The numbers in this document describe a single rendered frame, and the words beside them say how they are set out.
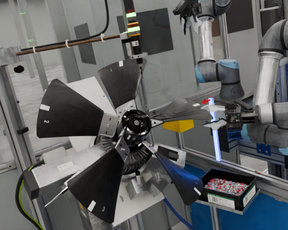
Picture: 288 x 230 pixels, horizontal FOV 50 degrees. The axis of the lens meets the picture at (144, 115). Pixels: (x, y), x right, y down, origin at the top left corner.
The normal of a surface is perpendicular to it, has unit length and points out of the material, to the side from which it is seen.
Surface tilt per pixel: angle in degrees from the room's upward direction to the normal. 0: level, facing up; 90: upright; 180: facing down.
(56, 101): 76
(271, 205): 90
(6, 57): 90
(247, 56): 90
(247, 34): 90
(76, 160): 50
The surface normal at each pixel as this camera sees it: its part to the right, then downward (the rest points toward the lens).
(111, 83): -0.40, -0.37
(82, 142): 0.31, -0.51
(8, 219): 0.56, 0.13
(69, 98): 0.15, 0.00
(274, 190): -0.81, 0.30
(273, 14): -0.14, 0.30
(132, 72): -0.27, -0.55
